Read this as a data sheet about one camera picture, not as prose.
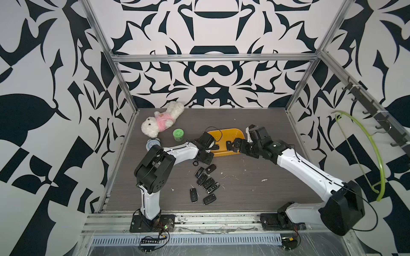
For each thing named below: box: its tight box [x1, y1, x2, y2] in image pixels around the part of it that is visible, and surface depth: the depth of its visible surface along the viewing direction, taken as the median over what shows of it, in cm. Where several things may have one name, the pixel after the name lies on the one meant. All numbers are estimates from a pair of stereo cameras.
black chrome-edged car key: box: [206, 181, 221, 195], surface depth 85 cm
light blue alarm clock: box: [145, 138, 162, 152], surface depth 99 cm
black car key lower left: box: [190, 187, 198, 204], surface depth 83 cm
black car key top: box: [206, 164, 217, 174], surface depth 92 cm
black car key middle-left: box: [196, 173, 208, 186], surface depth 88 cm
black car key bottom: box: [202, 193, 217, 205], surface depth 82 cm
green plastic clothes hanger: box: [330, 110, 386, 202], surface depth 66 cm
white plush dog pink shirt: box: [140, 101, 185, 139], surface depth 103 cm
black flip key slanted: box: [194, 166, 205, 179], surface depth 91 cm
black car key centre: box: [202, 177, 215, 189], surface depth 87 cm
